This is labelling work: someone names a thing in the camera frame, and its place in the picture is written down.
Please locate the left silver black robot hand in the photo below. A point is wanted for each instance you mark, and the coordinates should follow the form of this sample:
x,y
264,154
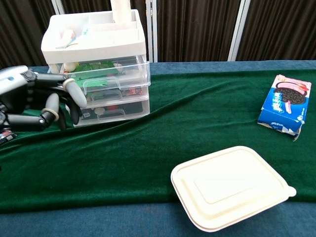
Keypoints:
x,y
14,81

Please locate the clear drawer with green packet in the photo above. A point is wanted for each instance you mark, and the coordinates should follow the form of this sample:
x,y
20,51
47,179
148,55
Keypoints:
x,y
133,76

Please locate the white plastic drawer unit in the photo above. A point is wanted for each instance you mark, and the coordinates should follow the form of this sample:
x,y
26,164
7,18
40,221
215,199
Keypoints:
x,y
93,47

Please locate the clear drawer with colourful snacks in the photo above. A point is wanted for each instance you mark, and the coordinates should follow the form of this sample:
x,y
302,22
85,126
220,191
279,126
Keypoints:
x,y
133,92

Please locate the clear drawer with black items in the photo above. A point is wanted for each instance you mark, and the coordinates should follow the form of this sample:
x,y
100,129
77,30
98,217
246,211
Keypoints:
x,y
133,109

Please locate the red black snack packet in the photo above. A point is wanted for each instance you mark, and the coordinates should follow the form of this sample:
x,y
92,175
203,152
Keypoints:
x,y
6,136

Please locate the white blue small packet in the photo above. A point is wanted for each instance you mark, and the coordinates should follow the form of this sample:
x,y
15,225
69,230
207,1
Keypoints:
x,y
67,37

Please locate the green packet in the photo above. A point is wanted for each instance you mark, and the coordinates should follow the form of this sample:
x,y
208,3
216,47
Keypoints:
x,y
96,70

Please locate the white paper roll cardboard core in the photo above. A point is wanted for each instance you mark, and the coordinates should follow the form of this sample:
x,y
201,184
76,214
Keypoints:
x,y
121,11

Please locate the green velvet cloth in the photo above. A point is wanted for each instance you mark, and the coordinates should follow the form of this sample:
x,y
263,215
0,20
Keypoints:
x,y
123,158

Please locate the blue table cover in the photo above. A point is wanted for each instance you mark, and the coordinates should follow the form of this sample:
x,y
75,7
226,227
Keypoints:
x,y
98,222

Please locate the dark curtain folding screen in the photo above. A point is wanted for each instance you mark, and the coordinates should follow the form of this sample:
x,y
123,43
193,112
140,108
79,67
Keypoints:
x,y
197,29

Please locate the white lidded lunch box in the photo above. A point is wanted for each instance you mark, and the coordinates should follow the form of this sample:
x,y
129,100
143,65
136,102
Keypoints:
x,y
232,187

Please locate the blue oreo cookie box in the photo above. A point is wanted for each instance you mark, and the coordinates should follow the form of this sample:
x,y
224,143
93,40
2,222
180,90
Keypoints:
x,y
284,106

